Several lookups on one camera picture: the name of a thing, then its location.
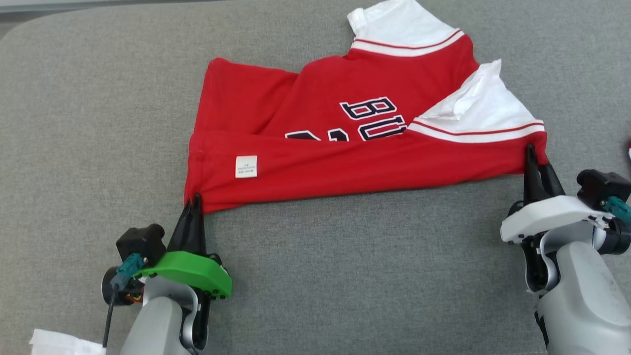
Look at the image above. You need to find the right teal-plug black camera cable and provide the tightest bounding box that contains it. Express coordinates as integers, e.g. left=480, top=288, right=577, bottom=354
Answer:
left=603, top=196, right=631, bottom=223

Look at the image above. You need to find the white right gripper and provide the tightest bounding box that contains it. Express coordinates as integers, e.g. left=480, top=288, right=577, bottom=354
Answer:
left=499, top=144, right=614, bottom=294

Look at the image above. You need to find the white cable label tag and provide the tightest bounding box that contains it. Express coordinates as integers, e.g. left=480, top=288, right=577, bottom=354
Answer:
left=30, top=329, right=107, bottom=355

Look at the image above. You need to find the grey wall base rail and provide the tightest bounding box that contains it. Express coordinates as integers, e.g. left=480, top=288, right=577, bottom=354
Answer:
left=0, top=0, right=217, bottom=24

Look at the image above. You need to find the teal-plug black camera cable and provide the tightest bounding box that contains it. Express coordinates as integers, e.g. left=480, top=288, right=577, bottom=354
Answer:
left=101, top=253, right=146, bottom=349
left=603, top=196, right=631, bottom=223

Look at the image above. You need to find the grey fabric sofa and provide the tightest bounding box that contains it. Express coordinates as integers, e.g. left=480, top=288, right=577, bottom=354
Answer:
left=0, top=0, right=631, bottom=355

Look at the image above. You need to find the left teal-plug black camera cable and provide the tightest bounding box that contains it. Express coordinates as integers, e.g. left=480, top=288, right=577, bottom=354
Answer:
left=101, top=253, right=146, bottom=349

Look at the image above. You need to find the red white-sleeved basketball jersey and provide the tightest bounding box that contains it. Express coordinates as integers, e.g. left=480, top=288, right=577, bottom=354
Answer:
left=183, top=0, right=549, bottom=214

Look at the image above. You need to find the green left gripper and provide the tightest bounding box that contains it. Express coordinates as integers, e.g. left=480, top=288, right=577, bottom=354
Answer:
left=134, top=194, right=232, bottom=352

